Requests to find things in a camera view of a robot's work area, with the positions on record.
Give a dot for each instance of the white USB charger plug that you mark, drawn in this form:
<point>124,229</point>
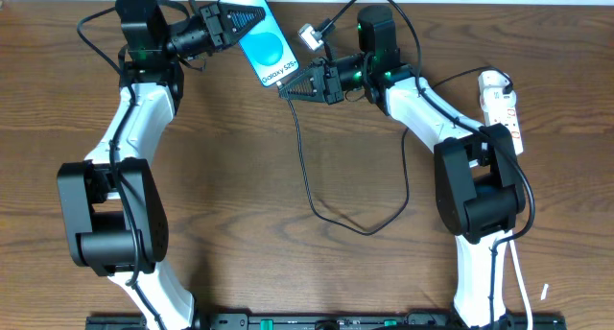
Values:
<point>495,79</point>

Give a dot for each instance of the blue Samsung Galaxy smartphone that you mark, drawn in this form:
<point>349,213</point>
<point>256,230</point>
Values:
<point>266,48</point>

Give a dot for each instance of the white power strip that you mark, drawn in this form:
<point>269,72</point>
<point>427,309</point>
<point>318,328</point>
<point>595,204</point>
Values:
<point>499,108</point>

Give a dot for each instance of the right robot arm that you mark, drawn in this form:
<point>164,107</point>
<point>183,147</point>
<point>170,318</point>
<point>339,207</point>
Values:
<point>483,196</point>

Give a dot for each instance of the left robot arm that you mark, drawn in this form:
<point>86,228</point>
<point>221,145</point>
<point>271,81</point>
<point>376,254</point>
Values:
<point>114,219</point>

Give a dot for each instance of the small white paper scrap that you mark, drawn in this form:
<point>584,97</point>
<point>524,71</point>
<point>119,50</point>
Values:
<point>544,291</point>

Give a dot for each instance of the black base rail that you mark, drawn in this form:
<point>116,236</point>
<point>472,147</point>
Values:
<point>415,320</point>

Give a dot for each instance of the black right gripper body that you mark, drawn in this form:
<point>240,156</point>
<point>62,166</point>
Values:
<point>330,82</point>

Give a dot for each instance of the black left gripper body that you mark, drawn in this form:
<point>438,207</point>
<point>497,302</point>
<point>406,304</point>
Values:
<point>214,26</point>

